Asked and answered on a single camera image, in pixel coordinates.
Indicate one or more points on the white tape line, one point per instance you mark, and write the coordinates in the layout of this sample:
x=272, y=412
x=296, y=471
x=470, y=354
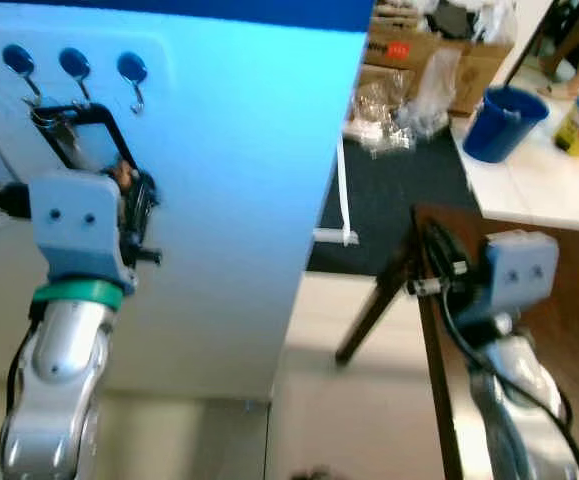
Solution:
x=344, y=190

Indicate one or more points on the white magnetic board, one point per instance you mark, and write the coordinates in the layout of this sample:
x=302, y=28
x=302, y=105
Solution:
x=229, y=200

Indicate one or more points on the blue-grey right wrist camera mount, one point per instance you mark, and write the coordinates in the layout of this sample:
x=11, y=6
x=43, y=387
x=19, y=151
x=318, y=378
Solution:
x=519, y=270

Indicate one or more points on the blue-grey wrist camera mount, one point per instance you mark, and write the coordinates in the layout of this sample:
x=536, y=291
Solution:
x=519, y=270
x=74, y=230

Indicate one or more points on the dark blue carpet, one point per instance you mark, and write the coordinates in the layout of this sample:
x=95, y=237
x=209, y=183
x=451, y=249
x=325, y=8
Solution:
x=399, y=200

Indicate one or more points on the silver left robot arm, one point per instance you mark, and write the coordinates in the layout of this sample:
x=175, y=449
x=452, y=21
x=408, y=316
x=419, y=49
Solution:
x=59, y=380

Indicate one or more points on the black frame holder with key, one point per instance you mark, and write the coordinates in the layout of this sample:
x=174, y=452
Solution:
x=59, y=115

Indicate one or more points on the cardboard box with red logo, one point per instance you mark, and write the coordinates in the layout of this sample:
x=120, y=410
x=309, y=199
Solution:
x=394, y=50

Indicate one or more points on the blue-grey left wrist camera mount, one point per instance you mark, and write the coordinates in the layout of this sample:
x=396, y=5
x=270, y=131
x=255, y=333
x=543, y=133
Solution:
x=74, y=230

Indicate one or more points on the blue bucket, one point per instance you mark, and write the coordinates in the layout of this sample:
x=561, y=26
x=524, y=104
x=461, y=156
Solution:
x=499, y=125

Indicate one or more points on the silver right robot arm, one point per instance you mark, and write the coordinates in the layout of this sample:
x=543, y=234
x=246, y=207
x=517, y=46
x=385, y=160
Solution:
x=514, y=400

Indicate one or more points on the clear plastic bag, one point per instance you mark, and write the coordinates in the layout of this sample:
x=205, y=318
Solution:
x=424, y=100

